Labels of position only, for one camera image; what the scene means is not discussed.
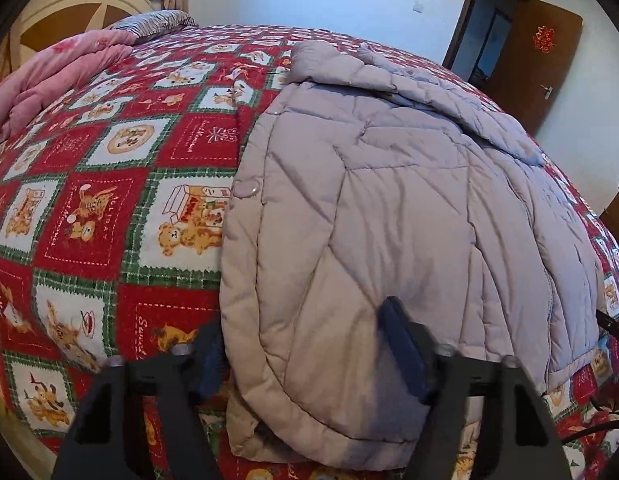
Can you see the red paper door decoration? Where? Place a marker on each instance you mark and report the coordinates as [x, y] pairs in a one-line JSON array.
[[543, 39]]

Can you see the lilac quilted puffer jacket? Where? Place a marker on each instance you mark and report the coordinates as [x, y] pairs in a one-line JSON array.
[[389, 200]]

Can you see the pink folded quilt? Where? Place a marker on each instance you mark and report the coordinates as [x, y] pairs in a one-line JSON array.
[[44, 80]]

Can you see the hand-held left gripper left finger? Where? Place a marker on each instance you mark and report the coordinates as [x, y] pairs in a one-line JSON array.
[[209, 360]]

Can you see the brown wooden door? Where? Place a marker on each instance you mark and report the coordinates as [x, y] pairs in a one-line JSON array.
[[534, 60]]

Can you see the beige wooden headboard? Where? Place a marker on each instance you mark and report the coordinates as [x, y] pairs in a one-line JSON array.
[[74, 15]]

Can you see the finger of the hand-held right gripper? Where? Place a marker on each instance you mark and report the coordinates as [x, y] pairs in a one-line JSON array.
[[614, 327]]

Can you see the striped pillow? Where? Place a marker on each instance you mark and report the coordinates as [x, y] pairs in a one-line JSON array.
[[154, 21]]

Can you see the red printed bear blanket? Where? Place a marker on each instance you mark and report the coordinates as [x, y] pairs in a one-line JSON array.
[[114, 200]]

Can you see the wooden cabinet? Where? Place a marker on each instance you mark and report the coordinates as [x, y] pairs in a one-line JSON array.
[[617, 220]]

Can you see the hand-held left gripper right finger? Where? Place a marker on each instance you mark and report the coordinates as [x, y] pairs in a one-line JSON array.
[[402, 340]]

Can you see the dark wooden door frame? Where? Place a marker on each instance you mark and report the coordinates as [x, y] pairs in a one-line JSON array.
[[464, 15]]

